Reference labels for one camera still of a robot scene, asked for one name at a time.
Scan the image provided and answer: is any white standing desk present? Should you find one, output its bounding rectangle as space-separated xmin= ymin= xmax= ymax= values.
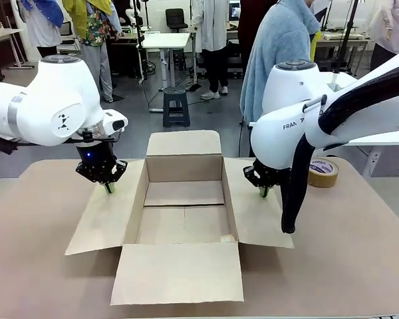
xmin=141 ymin=32 xmax=191 ymax=114

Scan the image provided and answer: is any light wooden table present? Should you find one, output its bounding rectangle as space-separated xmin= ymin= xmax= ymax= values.
xmin=0 ymin=28 xmax=25 ymax=81

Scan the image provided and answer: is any person in white coat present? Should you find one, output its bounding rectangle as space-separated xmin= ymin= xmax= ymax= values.
xmin=190 ymin=0 xmax=242 ymax=100

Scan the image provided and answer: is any large brown cardboard box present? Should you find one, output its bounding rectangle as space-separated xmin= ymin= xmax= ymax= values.
xmin=65 ymin=130 xmax=295 ymax=306

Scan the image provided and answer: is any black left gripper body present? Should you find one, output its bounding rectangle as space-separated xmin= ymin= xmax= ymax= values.
xmin=76 ymin=138 xmax=119 ymax=182

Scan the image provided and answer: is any person with blue scarf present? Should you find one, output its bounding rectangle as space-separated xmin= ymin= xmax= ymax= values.
xmin=18 ymin=0 xmax=66 ymax=59

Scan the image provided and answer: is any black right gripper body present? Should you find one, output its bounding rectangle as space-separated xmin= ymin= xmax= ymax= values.
xmin=253 ymin=160 xmax=291 ymax=187

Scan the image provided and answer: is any brown packing tape roll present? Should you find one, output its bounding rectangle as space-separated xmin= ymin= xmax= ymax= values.
xmin=307 ymin=158 xmax=340 ymax=189

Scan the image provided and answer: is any dark grey plastic stool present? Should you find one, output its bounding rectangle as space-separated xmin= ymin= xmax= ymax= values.
xmin=162 ymin=86 xmax=191 ymax=128

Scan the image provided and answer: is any person in floral shirt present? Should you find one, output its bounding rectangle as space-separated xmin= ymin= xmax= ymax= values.
xmin=62 ymin=0 xmax=122 ymax=103

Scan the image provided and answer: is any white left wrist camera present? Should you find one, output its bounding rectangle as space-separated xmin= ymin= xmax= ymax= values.
xmin=102 ymin=108 xmax=129 ymax=133

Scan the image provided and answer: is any black office chair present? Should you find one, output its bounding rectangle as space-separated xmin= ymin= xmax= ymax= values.
xmin=165 ymin=8 xmax=190 ymax=34

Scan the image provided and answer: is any black stand pole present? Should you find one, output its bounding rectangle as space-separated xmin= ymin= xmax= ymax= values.
xmin=332 ymin=0 xmax=359 ymax=74

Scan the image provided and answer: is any person in pink top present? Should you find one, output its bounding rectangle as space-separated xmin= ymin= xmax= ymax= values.
xmin=367 ymin=0 xmax=399 ymax=72

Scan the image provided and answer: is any black right arm cable sleeve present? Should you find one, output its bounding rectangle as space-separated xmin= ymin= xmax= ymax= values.
xmin=281 ymin=61 xmax=399 ymax=235

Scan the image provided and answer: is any long cluttered lab desk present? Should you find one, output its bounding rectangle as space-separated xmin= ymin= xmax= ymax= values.
xmin=314 ymin=29 xmax=375 ymax=72

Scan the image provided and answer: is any person in light blue fleece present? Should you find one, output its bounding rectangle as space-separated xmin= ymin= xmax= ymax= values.
xmin=239 ymin=0 xmax=322 ymax=129

